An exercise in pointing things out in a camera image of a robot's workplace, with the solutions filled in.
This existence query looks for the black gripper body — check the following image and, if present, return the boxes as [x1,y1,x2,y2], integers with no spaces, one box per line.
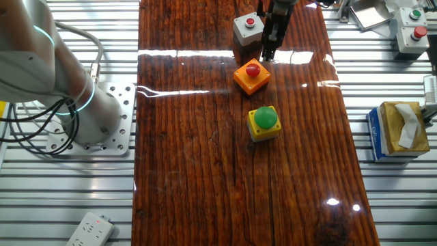
[261,10,292,49]

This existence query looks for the grey box small red button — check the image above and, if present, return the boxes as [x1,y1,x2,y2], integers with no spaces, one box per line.
[233,12,266,47]

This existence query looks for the orange box red button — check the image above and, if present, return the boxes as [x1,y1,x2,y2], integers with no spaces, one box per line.
[233,57,272,96]

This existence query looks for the yellow box green button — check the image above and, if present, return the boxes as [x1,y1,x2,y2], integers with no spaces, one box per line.
[246,105,283,144]

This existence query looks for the shiny metal plate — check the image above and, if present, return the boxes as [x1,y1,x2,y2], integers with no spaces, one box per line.
[348,0,393,31]

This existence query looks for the grey box small green button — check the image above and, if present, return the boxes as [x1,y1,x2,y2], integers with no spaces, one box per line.
[397,6,428,29]

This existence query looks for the blue white tissue pack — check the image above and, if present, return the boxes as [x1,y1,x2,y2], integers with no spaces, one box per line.
[366,107,419,163]

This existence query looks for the grey box red mushroom button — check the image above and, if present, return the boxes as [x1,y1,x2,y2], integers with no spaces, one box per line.
[395,25,431,55]

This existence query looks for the brown wooden board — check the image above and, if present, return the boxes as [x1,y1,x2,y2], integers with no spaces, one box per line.
[131,0,380,246]

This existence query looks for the gold tissue box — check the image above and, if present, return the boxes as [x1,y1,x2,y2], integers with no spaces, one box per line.
[379,100,431,157]

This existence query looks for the white power strip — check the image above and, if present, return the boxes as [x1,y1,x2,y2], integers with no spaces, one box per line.
[64,211,115,246]

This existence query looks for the silver camera beside tissues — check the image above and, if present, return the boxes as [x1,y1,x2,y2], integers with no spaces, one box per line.
[420,74,437,120]

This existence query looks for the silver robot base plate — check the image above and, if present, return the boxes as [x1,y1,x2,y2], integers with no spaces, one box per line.
[45,81,137,157]

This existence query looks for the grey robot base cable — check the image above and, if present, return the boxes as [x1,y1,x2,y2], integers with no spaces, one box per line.
[54,20,105,85]

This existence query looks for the black cable bundle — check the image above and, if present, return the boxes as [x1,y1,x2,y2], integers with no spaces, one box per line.
[0,97,80,156]

